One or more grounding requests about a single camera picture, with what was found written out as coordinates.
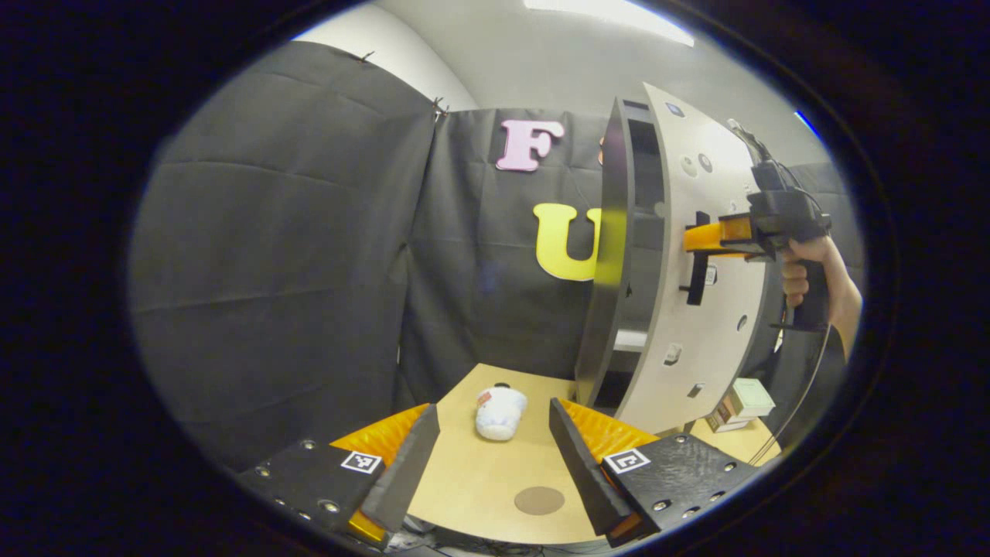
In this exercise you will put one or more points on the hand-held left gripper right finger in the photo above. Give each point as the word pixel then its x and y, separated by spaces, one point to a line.
pixel 588 480

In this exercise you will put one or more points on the dark grey cabinet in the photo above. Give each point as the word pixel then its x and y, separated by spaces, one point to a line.
pixel 607 271

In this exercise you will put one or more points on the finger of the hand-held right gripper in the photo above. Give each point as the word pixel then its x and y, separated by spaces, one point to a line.
pixel 715 236

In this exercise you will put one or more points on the pale green book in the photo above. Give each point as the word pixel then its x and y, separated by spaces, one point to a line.
pixel 752 397

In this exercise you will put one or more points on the black backdrop cloth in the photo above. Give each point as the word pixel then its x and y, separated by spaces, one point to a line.
pixel 271 271

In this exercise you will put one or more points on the brown book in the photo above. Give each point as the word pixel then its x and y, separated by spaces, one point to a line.
pixel 723 418

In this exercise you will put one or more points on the round brown coaster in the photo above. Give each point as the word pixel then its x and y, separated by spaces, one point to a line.
pixel 540 500

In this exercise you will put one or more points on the long ceiling light panel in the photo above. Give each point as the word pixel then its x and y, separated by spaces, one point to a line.
pixel 619 11

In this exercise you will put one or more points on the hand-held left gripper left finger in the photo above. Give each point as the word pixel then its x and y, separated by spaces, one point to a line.
pixel 402 480

